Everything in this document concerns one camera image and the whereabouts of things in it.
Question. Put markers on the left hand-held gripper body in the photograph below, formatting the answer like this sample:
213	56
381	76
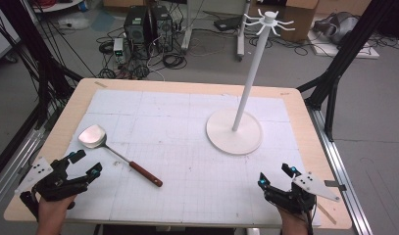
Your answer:
56	187

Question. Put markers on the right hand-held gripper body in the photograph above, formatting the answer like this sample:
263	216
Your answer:
301	192

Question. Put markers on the white hook rack stand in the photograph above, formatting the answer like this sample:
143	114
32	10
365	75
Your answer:
234	137

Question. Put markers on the person's left hand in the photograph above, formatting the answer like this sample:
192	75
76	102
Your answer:
53	213

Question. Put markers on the person's right hand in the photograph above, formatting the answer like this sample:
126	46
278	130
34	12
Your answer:
293	223

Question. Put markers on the thin wooden stick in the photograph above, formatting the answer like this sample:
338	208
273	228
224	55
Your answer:
327	214

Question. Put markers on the grey tape piece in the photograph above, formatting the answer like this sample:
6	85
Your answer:
335	185

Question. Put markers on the white grid mat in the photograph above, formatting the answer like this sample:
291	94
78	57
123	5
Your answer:
187	163

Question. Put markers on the grey power supply unit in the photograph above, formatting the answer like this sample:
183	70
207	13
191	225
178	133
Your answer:
118	50

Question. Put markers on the white flat board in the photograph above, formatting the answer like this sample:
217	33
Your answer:
347	50

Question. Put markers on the black computer tower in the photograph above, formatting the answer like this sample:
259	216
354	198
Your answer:
162	27
136	27

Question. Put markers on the white metal stand leg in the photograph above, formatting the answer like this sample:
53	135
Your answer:
241	36
187	26

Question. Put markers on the grey bag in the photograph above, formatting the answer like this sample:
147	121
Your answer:
339	27

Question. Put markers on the large cardboard box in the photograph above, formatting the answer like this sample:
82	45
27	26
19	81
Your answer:
298	19

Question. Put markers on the small cardboard box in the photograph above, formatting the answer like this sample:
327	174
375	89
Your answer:
122	3

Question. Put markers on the flat black device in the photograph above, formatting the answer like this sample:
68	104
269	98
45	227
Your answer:
227	23

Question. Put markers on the aluminium rail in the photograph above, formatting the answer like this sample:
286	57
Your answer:
340	169
14	163

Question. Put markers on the black metal frame stand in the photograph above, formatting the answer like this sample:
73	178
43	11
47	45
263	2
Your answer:
40	65
344	55

